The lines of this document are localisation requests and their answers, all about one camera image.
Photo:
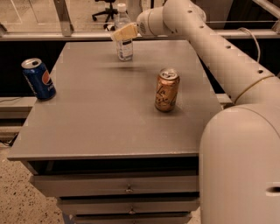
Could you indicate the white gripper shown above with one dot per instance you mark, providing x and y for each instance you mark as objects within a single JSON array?
[{"x": 143, "y": 26}]

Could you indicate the clear plastic water bottle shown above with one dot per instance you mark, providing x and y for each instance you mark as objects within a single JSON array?
[{"x": 124, "y": 47}]

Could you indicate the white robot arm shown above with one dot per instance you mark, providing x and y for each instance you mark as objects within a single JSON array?
[{"x": 239, "y": 153}]

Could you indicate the orange lacroix can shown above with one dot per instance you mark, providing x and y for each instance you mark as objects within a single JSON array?
[{"x": 167, "y": 89}]

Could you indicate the blue pepsi can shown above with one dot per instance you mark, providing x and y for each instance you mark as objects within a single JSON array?
[{"x": 38, "y": 78}]

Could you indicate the black office chair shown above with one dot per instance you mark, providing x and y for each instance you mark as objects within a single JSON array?
[{"x": 109, "y": 12}]

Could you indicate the grey drawer cabinet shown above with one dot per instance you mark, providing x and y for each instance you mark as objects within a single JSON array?
[{"x": 103, "y": 117}]

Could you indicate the top grey drawer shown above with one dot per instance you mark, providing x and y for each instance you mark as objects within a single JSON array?
[{"x": 75, "y": 185}]

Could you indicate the grey drawer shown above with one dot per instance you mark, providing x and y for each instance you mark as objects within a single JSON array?
[
  {"x": 149, "y": 218},
  {"x": 147, "y": 205},
  {"x": 75, "y": 185}
]

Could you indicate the middle grey drawer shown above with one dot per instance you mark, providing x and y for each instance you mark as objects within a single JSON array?
[{"x": 147, "y": 205}]

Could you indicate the bottom grey drawer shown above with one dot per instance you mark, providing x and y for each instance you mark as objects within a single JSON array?
[{"x": 149, "y": 218}]

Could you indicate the metal window rail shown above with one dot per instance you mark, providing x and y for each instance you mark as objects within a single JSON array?
[{"x": 106, "y": 35}]

